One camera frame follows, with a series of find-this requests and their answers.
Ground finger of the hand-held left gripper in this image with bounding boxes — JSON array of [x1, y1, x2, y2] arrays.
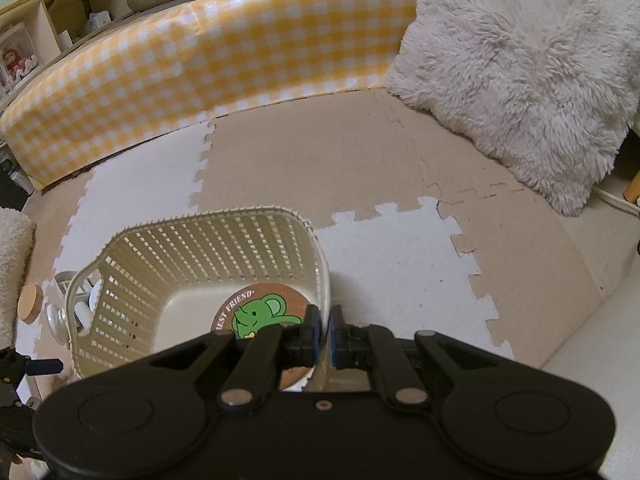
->
[[26, 357, 64, 377]]

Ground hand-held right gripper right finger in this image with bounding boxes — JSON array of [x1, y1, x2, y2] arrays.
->
[[327, 305, 517, 409]]

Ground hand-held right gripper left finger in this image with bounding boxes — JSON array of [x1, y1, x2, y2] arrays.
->
[[142, 304, 321, 409]]

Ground cream slotted plastic basket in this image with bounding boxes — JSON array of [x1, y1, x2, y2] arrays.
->
[[65, 205, 333, 393]]

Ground round cork elephant coaster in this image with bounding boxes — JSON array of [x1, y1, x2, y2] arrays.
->
[[210, 282, 321, 391]]

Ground round wooden lid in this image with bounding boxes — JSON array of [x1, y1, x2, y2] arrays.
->
[[17, 282, 41, 324]]

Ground white foam mat tile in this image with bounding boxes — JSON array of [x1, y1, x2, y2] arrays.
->
[[55, 120, 219, 281], [314, 196, 516, 361]]

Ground cream fluffy cloth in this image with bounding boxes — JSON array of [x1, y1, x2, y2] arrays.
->
[[0, 206, 37, 356]]

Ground beige foam mat tile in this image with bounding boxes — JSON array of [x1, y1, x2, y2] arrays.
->
[[22, 170, 97, 286], [189, 87, 526, 243], [437, 186, 617, 376]]

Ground black device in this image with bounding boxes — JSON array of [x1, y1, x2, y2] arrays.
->
[[0, 152, 35, 211]]

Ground yellow checked bed cover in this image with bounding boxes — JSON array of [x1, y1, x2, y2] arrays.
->
[[0, 0, 432, 192]]

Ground boxed doll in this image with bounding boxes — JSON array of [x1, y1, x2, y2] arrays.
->
[[0, 22, 42, 97]]

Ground white fluffy cushion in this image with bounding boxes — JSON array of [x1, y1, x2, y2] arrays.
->
[[385, 0, 640, 217]]

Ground wooden furniture leg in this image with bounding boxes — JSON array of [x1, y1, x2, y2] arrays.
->
[[622, 169, 640, 207]]

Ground wooden shelf unit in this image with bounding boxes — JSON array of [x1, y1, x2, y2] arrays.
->
[[0, 0, 152, 107]]

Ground light blue packet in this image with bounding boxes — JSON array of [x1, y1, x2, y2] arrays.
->
[[86, 10, 112, 37]]

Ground white cable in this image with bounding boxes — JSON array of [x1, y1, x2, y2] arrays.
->
[[594, 186, 640, 212]]

